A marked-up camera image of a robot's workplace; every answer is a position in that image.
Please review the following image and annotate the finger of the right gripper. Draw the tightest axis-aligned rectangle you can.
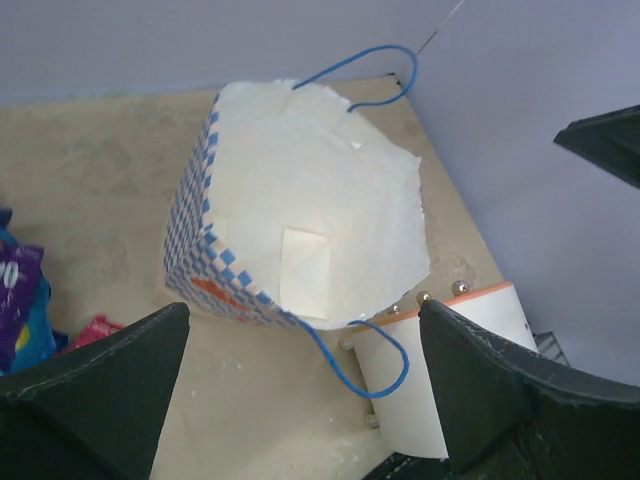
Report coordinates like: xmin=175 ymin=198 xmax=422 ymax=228
xmin=554 ymin=105 xmax=640 ymax=189

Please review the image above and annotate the blue fruit snack packet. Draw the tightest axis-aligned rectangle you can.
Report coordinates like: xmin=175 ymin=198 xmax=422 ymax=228
xmin=1 ymin=207 xmax=68 ymax=375

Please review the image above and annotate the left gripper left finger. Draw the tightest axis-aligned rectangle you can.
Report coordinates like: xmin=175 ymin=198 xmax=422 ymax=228
xmin=1 ymin=302 xmax=190 ymax=479

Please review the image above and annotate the white cylindrical container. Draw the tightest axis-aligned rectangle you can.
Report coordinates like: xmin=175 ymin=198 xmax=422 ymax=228
xmin=340 ymin=282 xmax=537 ymax=459

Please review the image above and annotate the blue checkered paper bag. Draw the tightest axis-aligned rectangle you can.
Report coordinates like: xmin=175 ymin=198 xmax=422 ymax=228
xmin=161 ymin=74 xmax=430 ymax=339

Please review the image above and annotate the red small snack packet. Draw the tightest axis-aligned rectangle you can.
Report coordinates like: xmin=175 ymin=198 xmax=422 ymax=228
xmin=62 ymin=314 xmax=124 ymax=353

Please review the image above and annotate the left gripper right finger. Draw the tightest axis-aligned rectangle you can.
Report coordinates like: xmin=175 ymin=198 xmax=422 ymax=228
xmin=419 ymin=300 xmax=639 ymax=479

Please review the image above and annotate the purple snack packet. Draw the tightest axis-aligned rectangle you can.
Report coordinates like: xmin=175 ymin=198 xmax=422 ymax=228
xmin=1 ymin=242 xmax=44 ymax=371

